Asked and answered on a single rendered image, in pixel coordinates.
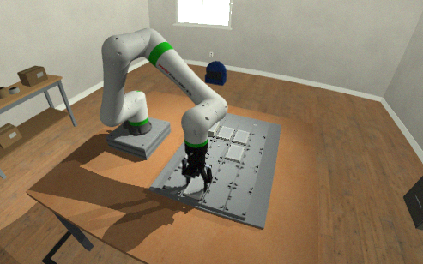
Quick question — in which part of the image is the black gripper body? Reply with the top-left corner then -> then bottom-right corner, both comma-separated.
187,155 -> 206,169

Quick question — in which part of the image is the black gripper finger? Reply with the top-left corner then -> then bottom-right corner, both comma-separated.
197,164 -> 212,192
182,158 -> 190,187

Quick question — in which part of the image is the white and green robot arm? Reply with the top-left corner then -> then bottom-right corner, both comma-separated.
100,28 -> 227,158

